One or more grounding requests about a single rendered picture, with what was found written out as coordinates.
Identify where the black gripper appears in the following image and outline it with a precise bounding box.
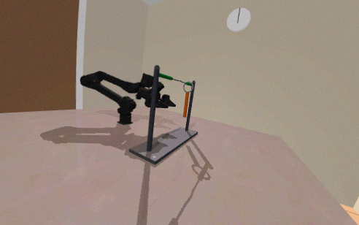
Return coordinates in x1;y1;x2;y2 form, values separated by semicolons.
144;90;176;108

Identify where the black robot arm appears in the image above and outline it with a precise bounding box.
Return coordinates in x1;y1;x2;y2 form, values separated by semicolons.
80;71;153;125

